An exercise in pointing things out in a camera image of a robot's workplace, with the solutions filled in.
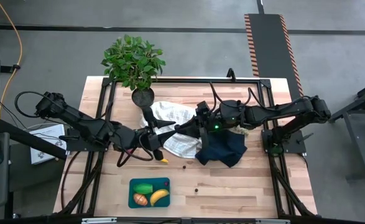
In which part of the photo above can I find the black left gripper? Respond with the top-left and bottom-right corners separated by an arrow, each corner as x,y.
135,107 -> 177,161

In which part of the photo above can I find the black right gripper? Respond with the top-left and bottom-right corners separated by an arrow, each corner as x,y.
175,101 -> 223,153

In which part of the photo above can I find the green toy vegetable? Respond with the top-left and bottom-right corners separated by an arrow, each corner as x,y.
133,183 -> 154,195

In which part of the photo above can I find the large yellow toy banana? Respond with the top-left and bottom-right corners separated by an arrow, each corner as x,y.
149,189 -> 170,207

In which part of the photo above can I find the orange segmented toy fruit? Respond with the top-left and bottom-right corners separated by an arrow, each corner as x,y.
133,193 -> 149,207

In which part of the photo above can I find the teal plastic tupperware container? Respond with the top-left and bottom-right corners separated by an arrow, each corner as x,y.
127,177 -> 171,209

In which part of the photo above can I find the white checked cloth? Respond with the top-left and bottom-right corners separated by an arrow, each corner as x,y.
138,101 -> 203,159

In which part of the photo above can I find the dark navy cloth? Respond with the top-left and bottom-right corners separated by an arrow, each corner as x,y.
195,129 -> 248,168

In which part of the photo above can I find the tall leafy potted plant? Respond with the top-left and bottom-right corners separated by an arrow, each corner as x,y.
100,34 -> 167,110

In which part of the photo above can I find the black mat with striped edges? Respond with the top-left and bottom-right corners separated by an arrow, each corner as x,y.
244,12 -> 310,119

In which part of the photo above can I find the white cardboard box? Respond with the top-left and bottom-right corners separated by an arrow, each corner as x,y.
29,123 -> 67,165

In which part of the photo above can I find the black diagonal stand beam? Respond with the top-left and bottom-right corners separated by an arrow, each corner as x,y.
0,118 -> 68,161

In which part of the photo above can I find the black aluminium table frame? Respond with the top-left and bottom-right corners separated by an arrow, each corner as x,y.
56,67 -> 318,218

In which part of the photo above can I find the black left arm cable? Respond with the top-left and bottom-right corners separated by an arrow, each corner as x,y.
14,91 -> 51,119

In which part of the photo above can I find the black desk frame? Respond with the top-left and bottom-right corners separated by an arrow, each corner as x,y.
325,77 -> 365,182

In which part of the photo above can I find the yellow cable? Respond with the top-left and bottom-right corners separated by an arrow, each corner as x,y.
0,0 -> 24,119

